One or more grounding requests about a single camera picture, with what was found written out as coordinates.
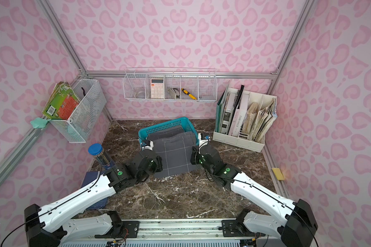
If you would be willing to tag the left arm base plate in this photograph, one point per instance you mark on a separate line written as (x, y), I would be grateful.
(130, 229)

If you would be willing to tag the white mesh wall basket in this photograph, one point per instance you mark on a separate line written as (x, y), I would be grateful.
(79, 126)

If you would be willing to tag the yellow sticky note pad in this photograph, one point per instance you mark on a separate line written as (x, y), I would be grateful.
(278, 174)

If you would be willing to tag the mint green wall hook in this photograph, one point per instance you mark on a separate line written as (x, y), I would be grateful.
(39, 123)

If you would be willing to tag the white wire wall shelf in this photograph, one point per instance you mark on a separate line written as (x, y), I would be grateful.
(203, 85)

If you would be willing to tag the grey stapler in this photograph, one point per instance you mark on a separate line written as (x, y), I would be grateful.
(174, 93)

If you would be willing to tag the blue lidded pencil jar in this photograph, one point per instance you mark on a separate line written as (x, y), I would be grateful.
(101, 156)

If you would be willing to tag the pink white book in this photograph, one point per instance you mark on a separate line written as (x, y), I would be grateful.
(239, 116)

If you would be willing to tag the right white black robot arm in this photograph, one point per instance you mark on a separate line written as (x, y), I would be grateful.
(292, 222)

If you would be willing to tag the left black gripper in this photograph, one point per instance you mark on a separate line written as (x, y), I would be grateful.
(156, 163)

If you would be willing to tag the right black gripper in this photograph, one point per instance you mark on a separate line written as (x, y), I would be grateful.
(195, 157)

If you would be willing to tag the green red booklet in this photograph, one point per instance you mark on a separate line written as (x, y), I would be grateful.
(62, 102)

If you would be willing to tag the teal plastic basket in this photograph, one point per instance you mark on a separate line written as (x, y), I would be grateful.
(182, 122)

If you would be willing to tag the dark grey checked pillowcase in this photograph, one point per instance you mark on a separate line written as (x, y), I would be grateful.
(166, 133)

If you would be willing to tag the stack of paper envelopes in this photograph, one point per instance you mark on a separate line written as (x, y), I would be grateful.
(258, 120)

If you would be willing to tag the yellow utility knife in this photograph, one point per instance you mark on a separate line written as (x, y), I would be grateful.
(188, 94)

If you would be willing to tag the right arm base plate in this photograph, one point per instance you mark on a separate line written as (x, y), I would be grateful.
(233, 228)

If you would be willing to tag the metal tape roll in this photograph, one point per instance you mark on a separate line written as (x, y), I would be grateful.
(140, 94)

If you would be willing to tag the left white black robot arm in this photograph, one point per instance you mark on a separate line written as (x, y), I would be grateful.
(54, 224)

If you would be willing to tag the pink white calculator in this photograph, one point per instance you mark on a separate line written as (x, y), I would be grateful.
(157, 88)

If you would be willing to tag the green folder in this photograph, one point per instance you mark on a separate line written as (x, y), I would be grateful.
(220, 109)

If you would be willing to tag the white file organizer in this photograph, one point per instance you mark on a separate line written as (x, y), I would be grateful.
(231, 103)

